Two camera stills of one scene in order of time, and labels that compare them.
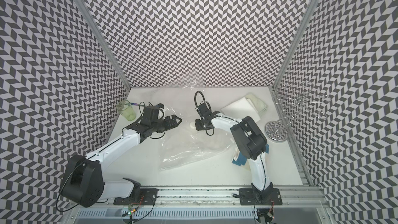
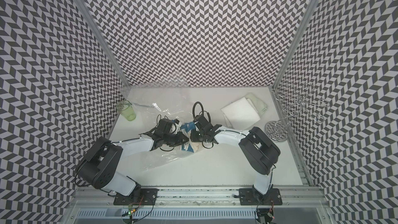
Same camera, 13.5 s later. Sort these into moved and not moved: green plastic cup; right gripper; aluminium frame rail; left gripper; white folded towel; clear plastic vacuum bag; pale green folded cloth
Moved: left gripper; clear plastic vacuum bag; right gripper
Not moved: pale green folded cloth; green plastic cup; aluminium frame rail; white folded towel
